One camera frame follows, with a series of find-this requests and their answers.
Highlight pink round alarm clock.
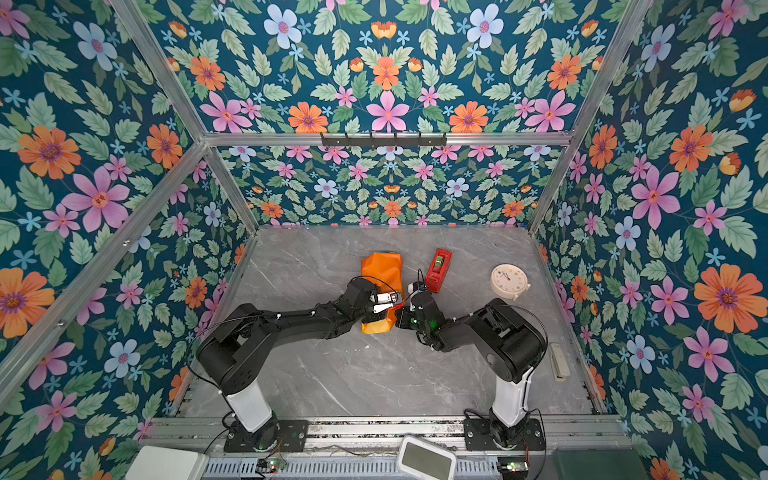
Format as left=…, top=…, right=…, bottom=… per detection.
left=490, top=264, right=531, bottom=301

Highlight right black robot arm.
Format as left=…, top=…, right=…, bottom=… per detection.
left=396, top=290, right=547, bottom=449

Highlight red tape dispenser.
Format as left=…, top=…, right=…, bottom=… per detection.
left=425, top=248, right=452, bottom=293

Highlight white timer display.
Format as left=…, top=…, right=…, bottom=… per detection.
left=396, top=436, right=457, bottom=480

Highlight green mat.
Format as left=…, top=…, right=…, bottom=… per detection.
left=554, top=450, right=649, bottom=480

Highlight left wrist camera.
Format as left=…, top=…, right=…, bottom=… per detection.
left=372, top=291, right=403, bottom=314

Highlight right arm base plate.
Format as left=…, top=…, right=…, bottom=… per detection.
left=463, top=416, right=546, bottom=451

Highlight yellow orange wrapping paper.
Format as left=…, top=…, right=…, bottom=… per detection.
left=361, top=252, right=404, bottom=335

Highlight white stapler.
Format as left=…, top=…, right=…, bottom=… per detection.
left=549, top=343, right=571, bottom=382

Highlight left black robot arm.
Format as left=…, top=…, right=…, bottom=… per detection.
left=196, top=276, right=399, bottom=438

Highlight white box device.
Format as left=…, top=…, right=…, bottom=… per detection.
left=125, top=446, right=210, bottom=480

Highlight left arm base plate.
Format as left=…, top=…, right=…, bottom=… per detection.
left=223, top=417, right=309, bottom=454

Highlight black hook rail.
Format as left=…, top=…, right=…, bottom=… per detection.
left=320, top=133, right=448, bottom=148

